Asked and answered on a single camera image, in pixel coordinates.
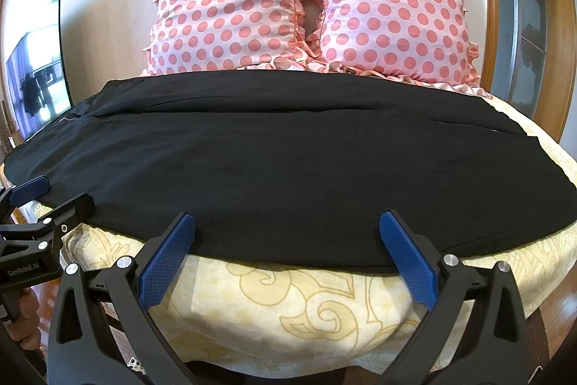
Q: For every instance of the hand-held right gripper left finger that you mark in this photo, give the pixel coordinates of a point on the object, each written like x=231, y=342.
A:
x=164, y=267

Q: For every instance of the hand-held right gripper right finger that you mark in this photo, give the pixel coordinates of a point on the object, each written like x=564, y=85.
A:
x=408, y=258

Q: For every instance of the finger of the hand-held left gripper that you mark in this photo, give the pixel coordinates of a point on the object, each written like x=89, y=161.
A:
x=31, y=189
x=72, y=213

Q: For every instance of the black pants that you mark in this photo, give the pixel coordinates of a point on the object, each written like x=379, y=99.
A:
x=288, y=168

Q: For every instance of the bed with yellow patterned sheet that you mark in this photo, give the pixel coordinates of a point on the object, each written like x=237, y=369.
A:
x=279, y=313

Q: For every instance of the frosted glass door panel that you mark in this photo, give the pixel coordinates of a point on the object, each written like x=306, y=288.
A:
x=523, y=19

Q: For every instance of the wall-mounted flat television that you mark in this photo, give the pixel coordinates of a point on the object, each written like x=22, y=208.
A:
x=38, y=74

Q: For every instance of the wooden door frame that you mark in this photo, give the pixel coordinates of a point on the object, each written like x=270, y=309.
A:
x=559, y=28

